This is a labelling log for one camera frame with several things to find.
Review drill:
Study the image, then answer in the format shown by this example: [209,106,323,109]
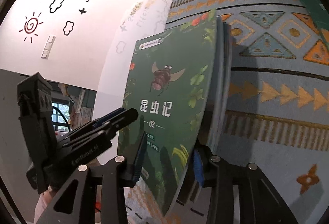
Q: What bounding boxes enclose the patterned blue orange table mat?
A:
[126,0,328,223]

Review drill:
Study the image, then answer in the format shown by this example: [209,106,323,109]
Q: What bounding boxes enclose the stack of books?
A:
[198,16,233,154]

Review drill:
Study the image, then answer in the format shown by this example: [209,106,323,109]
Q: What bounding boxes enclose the green insect book 02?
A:
[118,10,217,215]

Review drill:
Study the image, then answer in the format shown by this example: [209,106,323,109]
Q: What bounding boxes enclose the white wall switch panel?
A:
[41,36,56,59]

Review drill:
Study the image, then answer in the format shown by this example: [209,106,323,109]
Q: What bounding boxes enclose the left hand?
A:
[34,186,57,224]

